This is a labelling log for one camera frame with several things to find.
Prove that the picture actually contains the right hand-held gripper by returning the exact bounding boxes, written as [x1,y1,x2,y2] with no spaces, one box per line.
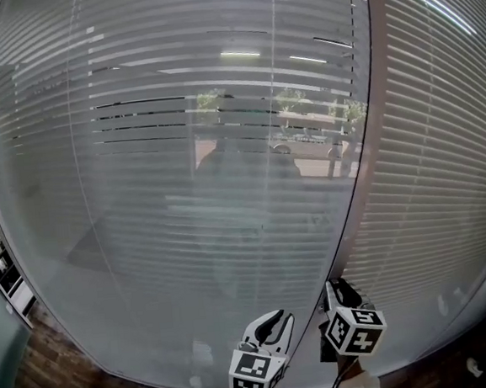
[313,274,390,364]

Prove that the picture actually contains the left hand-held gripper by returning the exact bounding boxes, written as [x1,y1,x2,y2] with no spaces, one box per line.
[222,309,302,388]

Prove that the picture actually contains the glass door with blinds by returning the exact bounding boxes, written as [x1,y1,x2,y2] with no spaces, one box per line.
[0,0,403,388]

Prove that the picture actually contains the white window blinds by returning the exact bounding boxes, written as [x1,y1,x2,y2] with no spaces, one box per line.
[318,0,486,377]

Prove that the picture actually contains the person's right forearm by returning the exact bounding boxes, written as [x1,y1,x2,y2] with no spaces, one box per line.
[327,358,382,388]

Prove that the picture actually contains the grey metal window mullion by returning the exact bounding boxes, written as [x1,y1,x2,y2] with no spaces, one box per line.
[266,0,418,388]

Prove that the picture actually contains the frosted glass door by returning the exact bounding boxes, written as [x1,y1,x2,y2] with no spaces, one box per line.
[0,258,38,388]

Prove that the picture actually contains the black metal railing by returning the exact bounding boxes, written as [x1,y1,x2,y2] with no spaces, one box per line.
[0,208,27,315]

